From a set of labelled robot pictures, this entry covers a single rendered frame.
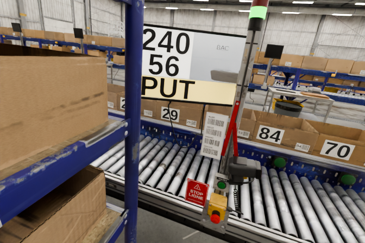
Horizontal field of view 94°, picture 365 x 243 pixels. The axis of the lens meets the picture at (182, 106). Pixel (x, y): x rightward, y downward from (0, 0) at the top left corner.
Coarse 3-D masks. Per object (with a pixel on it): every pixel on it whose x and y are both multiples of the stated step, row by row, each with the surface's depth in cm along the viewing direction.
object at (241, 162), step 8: (232, 160) 66; (240, 160) 65; (248, 160) 66; (232, 168) 64; (240, 168) 63; (248, 168) 62; (256, 168) 62; (232, 176) 67; (240, 176) 65; (248, 176) 63; (256, 176) 62; (232, 184) 67; (240, 184) 66
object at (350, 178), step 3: (342, 177) 107; (345, 177) 106; (348, 177) 106; (351, 177) 105; (354, 177) 105; (342, 180) 107; (345, 180) 106; (348, 180) 106; (351, 180) 105; (354, 180) 105; (345, 183) 107; (348, 183) 106; (351, 183) 106
